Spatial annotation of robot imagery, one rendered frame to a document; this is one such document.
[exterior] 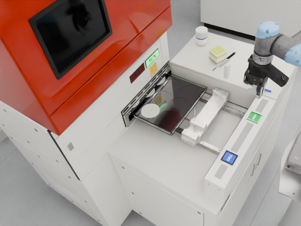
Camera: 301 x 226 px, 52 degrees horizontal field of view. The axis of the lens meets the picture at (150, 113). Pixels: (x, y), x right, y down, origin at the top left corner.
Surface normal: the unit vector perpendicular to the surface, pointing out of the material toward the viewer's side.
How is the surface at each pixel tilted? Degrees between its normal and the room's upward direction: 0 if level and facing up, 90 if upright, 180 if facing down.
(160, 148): 0
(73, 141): 90
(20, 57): 90
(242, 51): 0
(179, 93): 0
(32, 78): 90
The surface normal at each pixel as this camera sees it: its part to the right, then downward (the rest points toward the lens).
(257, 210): -0.13, -0.65
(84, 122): 0.81, 0.37
